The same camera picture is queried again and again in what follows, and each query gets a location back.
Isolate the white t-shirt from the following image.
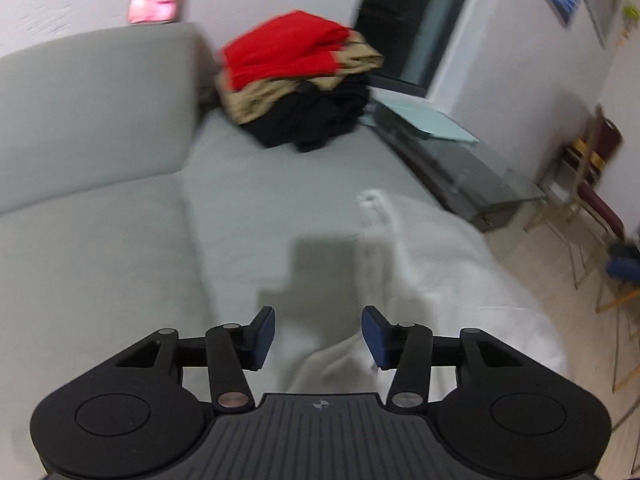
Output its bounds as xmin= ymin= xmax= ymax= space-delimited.
xmin=281 ymin=188 xmax=572 ymax=398

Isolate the grey sofa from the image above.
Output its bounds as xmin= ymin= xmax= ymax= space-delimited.
xmin=0 ymin=20 xmax=501 ymax=480

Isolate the black folded garment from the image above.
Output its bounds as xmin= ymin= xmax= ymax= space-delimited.
xmin=240 ymin=73 xmax=370 ymax=153

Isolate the tan folded garment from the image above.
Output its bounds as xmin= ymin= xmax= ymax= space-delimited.
xmin=214 ymin=30 xmax=385 ymax=126

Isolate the red folded garment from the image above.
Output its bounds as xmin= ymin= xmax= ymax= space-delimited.
xmin=222 ymin=11 xmax=350 ymax=91

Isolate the dark window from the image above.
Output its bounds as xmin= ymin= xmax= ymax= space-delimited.
xmin=355 ymin=0 xmax=465 ymax=96

